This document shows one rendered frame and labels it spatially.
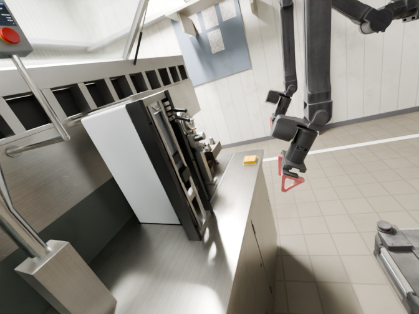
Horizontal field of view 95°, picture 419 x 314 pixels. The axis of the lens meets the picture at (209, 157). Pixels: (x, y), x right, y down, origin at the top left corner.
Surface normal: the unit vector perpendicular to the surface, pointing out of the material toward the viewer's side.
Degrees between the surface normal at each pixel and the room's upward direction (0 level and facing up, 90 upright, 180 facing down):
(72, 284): 90
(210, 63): 90
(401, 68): 90
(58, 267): 90
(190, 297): 0
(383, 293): 0
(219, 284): 0
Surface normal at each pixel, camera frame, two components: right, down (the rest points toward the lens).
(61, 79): 0.90, -0.11
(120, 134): -0.33, 0.47
